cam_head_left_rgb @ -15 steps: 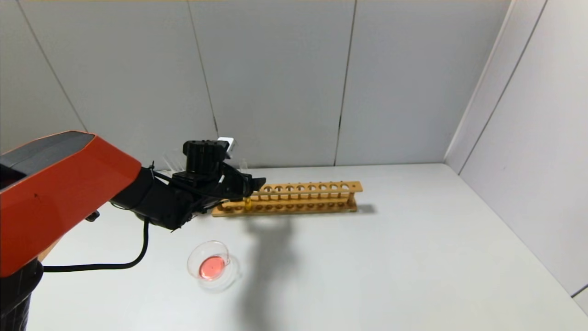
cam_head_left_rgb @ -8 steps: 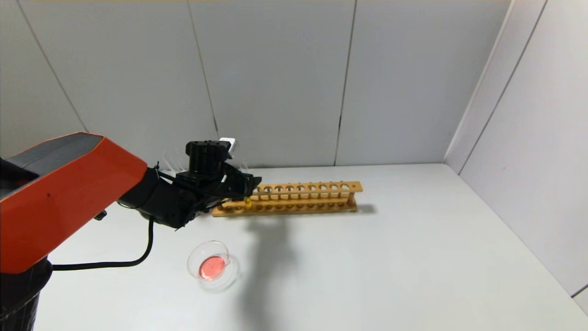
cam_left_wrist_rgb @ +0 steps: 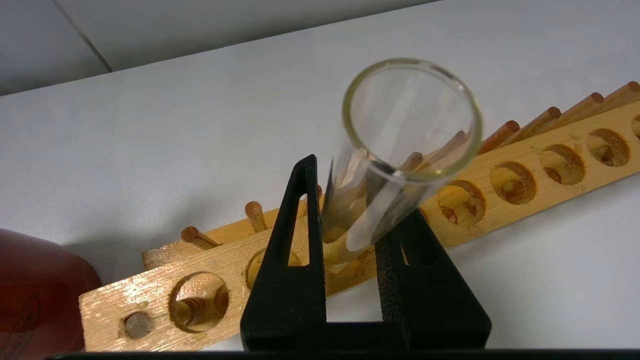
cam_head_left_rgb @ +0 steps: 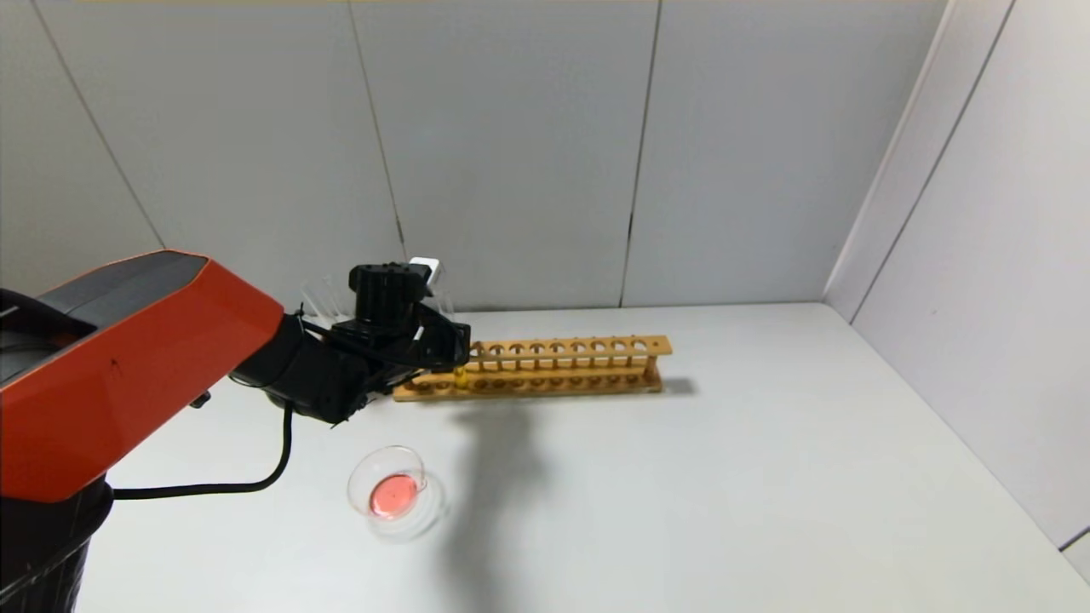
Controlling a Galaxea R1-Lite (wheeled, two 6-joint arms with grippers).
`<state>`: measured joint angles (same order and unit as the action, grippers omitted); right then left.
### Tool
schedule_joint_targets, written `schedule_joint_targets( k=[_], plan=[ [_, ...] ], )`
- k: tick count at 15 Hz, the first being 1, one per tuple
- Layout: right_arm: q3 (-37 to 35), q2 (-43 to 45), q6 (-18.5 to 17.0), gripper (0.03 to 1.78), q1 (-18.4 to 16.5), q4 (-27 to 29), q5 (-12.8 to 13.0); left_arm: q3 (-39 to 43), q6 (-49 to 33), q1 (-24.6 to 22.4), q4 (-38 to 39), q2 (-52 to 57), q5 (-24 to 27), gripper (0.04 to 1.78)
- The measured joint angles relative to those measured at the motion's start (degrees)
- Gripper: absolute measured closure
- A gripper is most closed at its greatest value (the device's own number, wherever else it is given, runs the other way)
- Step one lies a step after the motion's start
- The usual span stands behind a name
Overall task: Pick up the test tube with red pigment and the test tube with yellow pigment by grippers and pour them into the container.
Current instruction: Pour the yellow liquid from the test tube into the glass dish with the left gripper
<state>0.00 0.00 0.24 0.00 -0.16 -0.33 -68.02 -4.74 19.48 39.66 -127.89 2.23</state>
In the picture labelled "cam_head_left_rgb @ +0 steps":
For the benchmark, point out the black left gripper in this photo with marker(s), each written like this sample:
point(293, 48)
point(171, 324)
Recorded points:
point(449, 339)

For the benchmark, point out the test tube with yellow pigment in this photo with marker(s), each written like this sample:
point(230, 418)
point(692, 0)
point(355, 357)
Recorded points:
point(461, 379)

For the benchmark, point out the test tube with red pigment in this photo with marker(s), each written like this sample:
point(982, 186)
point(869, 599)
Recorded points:
point(315, 296)

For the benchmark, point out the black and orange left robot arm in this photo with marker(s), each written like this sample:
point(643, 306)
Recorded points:
point(128, 366)

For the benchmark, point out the wooden test tube rack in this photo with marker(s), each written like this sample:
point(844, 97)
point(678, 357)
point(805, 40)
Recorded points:
point(562, 351)

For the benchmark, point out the empty glass test tube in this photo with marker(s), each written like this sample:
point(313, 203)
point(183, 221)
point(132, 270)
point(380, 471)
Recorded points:
point(336, 294)

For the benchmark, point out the clear glass beaker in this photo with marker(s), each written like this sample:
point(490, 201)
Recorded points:
point(393, 498)

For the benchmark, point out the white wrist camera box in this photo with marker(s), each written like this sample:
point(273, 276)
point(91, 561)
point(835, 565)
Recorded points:
point(426, 271)

